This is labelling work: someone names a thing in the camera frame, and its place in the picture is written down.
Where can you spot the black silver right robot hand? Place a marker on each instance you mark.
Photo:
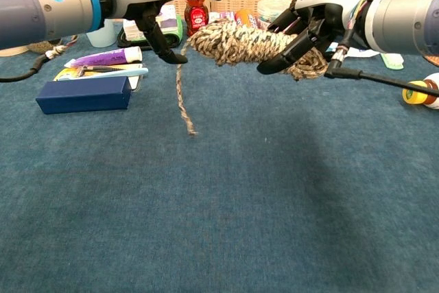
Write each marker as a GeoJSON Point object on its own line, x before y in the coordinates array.
{"type": "Point", "coordinates": [326, 1]}

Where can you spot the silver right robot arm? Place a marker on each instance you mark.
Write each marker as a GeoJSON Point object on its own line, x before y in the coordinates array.
{"type": "Point", "coordinates": [398, 18]}

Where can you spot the white and purple drink carton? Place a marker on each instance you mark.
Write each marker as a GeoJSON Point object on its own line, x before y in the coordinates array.
{"type": "Point", "coordinates": [169, 20]}

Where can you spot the clear round tub of clips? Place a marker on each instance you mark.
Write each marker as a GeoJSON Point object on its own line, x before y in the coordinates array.
{"type": "Point", "coordinates": [271, 10]}

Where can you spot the honey bear bottle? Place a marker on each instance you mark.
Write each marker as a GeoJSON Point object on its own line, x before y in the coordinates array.
{"type": "Point", "coordinates": [197, 18]}

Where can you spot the white sugar bag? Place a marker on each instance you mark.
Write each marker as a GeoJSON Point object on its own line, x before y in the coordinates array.
{"type": "Point", "coordinates": [360, 53]}

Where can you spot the light blue plastic cup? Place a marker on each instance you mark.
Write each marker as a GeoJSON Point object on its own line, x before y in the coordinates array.
{"type": "Point", "coordinates": [103, 37]}

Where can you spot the purple toothpaste tube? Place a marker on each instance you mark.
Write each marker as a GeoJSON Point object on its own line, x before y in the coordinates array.
{"type": "Point", "coordinates": [109, 57]}

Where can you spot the orange cylindrical can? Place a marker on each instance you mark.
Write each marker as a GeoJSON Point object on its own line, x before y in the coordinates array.
{"type": "Point", "coordinates": [245, 18]}

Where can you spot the light blue toothbrush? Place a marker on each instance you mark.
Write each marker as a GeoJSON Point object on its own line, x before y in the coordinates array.
{"type": "Point", "coordinates": [130, 72]}

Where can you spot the small purple box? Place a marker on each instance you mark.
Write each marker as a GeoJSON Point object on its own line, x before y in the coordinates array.
{"type": "Point", "coordinates": [226, 15]}

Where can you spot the mint green brush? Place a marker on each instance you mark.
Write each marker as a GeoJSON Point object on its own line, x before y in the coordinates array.
{"type": "Point", "coordinates": [392, 61]}

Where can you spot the razor in yellow blister pack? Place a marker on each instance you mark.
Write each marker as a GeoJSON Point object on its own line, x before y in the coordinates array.
{"type": "Point", "coordinates": [135, 80]}

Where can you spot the dark blue rectangular box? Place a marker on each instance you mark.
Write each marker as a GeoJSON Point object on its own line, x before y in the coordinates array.
{"type": "Point", "coordinates": [85, 95]}

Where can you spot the woven rattan coaster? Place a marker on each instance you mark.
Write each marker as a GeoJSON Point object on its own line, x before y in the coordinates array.
{"type": "Point", "coordinates": [433, 60]}

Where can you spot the white drink bottle yellow cap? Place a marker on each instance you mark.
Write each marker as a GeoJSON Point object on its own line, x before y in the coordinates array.
{"type": "Point", "coordinates": [411, 99]}

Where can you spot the white ceramic bowl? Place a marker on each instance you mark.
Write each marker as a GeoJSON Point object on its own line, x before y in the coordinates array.
{"type": "Point", "coordinates": [12, 52]}

